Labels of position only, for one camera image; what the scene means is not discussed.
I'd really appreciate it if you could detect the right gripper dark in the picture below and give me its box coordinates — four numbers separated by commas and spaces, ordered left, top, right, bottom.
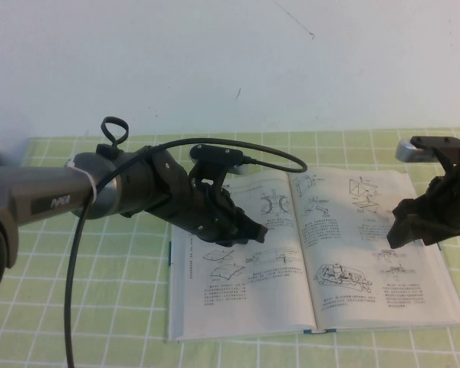
386, 153, 460, 249

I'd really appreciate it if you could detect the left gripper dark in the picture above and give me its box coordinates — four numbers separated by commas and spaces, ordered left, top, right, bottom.
114, 147, 270, 248

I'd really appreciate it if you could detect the book with diagrams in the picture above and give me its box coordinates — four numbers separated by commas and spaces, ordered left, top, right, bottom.
167, 166, 460, 343

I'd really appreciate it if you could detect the green checked tablecloth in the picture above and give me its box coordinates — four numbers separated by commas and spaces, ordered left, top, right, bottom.
0, 128, 460, 368

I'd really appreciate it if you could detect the white zip tie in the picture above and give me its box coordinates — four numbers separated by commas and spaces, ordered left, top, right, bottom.
67, 159, 100, 205

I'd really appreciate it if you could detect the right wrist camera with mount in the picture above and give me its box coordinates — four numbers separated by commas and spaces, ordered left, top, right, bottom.
394, 135, 460, 166

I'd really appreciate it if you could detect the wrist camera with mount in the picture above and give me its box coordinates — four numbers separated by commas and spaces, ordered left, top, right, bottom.
394, 135, 460, 166
187, 143, 254, 186

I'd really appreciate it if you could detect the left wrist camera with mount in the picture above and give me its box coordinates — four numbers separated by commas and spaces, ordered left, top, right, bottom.
187, 143, 254, 186

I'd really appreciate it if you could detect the black looped strap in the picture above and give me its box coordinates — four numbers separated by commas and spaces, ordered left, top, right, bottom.
100, 116, 130, 155

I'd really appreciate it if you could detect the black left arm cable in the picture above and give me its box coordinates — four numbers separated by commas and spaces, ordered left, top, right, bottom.
63, 137, 308, 368

